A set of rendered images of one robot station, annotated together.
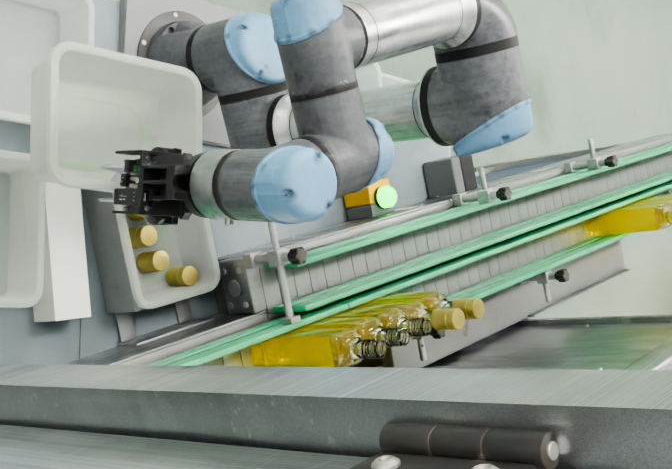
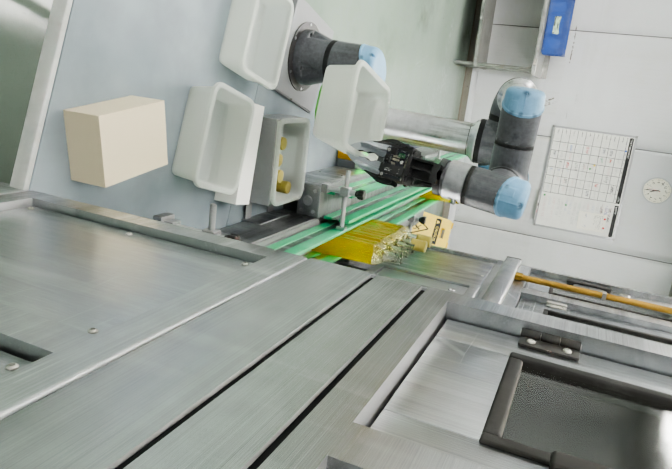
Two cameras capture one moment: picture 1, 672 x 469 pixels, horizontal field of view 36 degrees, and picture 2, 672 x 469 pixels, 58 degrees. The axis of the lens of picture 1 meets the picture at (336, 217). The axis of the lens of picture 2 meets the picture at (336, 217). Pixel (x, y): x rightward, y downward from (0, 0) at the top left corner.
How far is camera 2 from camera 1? 0.75 m
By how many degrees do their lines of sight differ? 23
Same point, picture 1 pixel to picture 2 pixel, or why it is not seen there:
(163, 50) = (307, 47)
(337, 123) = (524, 166)
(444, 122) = (486, 153)
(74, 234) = (253, 152)
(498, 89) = not seen: hidden behind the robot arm
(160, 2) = (307, 14)
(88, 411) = not seen: outside the picture
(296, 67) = (517, 130)
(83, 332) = (231, 210)
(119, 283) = (260, 186)
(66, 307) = (241, 197)
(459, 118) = not seen: hidden behind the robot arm
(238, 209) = (476, 201)
